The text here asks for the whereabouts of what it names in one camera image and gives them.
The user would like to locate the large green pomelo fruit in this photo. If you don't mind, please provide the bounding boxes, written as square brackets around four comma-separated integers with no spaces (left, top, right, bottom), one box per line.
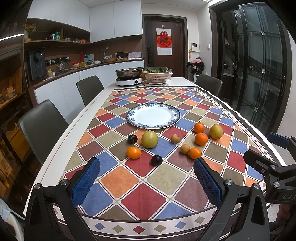
[141,131,159,149]

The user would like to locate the dark wooden door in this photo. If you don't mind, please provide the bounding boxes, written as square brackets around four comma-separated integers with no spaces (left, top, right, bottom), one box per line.
[142,15,189,78]

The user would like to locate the orange top tangerine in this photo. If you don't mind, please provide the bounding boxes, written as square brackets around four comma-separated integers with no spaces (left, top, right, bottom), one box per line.
[194,122,205,133]

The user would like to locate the right dark chair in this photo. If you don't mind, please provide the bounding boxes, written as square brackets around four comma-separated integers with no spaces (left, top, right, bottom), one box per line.
[195,74,223,96]

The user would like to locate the brown kiwi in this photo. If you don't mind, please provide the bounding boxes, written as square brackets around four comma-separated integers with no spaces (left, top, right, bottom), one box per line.
[180,144,191,155]
[171,134,181,144]

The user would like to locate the white induction cooker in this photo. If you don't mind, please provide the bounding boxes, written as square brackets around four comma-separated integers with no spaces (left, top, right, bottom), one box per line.
[115,77,142,87]

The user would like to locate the near left dark chair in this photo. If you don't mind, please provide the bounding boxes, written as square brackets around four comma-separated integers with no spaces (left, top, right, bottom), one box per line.
[18,99,69,165]

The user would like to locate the yellow green pear fruit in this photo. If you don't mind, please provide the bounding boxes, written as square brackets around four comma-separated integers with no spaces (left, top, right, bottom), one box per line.
[209,124,223,140]

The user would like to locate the white wall intercom panel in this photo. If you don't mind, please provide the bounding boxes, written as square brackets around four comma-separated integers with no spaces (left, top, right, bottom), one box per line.
[191,43,200,52]

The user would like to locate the colourful checkered tablecloth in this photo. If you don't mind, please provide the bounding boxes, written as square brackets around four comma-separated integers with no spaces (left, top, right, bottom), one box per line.
[62,87,280,240]

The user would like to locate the dark plum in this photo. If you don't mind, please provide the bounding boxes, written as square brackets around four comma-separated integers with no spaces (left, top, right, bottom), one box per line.
[151,155,163,166]
[127,134,138,144]

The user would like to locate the person right hand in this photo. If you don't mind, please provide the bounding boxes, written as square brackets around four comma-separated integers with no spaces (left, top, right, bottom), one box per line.
[276,204,291,221]

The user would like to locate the child seat with pink item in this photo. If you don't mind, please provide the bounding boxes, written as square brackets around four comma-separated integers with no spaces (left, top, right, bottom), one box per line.
[186,57,205,83]

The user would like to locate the white cabinets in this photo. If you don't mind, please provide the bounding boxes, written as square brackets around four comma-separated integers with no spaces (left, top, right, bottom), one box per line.
[34,59,144,123]
[28,1,142,43]

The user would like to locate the green leafy vegetables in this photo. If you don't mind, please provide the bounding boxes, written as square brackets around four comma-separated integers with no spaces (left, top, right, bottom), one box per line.
[143,67,170,74]

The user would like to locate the black glass sliding door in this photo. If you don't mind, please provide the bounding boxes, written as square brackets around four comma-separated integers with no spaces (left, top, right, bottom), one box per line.
[209,1,292,135]

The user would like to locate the blue white porcelain plate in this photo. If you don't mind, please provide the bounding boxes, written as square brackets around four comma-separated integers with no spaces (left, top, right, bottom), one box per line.
[126,102,181,130]

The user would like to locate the pink colander basket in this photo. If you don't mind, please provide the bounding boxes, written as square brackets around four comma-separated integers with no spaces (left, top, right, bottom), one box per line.
[143,71,172,84]

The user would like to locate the steel pan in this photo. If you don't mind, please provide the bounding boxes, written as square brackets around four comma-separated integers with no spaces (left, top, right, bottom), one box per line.
[115,67,143,78]

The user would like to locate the black water dispenser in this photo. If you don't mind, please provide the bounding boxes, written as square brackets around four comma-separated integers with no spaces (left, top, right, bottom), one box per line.
[29,49,47,81]

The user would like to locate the dark chair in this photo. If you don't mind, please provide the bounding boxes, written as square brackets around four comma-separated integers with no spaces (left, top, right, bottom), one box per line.
[76,75,104,106]
[195,74,223,96]
[18,99,69,165]

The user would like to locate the white upper cabinets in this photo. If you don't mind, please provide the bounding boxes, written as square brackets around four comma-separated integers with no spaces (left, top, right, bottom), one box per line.
[28,1,142,43]

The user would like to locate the white lower cabinets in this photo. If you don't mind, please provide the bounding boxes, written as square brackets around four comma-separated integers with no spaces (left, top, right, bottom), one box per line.
[34,59,144,123]

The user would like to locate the red fu door poster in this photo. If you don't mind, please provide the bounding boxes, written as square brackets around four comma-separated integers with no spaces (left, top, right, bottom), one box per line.
[156,28,172,56]

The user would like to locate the far left dark chair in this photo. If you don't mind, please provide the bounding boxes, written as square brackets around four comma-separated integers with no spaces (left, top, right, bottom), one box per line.
[76,75,104,106]

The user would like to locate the orange tangerine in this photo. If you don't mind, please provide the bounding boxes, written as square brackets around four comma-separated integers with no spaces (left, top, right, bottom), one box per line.
[195,132,208,146]
[126,147,142,159]
[194,122,205,133]
[188,148,202,160]

